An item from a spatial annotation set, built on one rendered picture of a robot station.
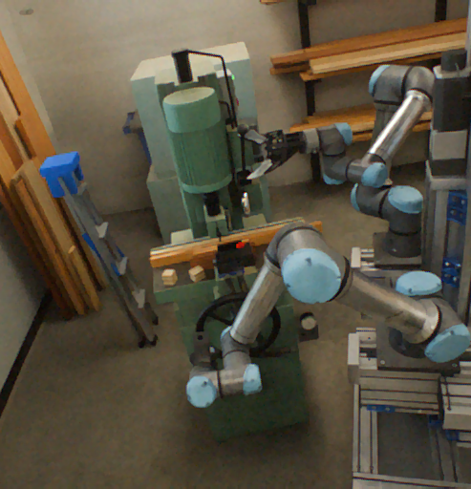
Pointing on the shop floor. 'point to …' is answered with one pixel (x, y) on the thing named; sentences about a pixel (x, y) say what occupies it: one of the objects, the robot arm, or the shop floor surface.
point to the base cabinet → (256, 417)
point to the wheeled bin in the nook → (141, 143)
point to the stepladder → (84, 205)
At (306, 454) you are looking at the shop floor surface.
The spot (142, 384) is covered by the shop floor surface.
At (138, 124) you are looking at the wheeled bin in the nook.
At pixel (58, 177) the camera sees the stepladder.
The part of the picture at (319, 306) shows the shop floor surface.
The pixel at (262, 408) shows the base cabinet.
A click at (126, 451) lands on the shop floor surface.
